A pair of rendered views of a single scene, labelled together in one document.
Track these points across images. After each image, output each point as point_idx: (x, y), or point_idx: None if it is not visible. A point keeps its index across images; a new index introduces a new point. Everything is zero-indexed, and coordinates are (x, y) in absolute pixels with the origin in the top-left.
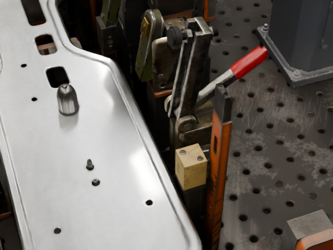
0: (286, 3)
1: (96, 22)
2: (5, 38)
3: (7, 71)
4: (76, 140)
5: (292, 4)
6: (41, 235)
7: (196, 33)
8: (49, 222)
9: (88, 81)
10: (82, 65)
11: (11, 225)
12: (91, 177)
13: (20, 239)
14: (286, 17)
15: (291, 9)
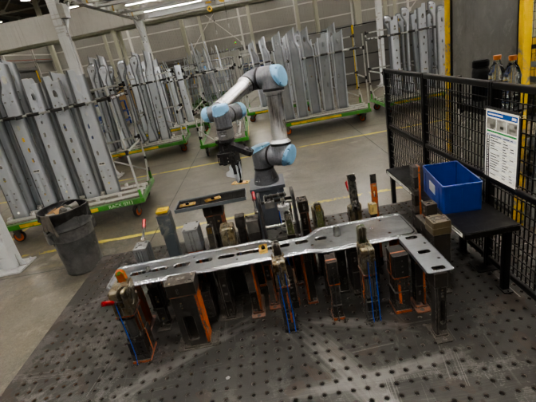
0: (274, 222)
1: (289, 236)
2: (294, 250)
3: (314, 247)
4: (352, 232)
5: (277, 220)
6: (391, 234)
7: (353, 174)
8: (386, 234)
9: (325, 232)
10: (316, 234)
11: (346, 309)
12: (368, 229)
13: (392, 239)
14: (276, 227)
15: (278, 222)
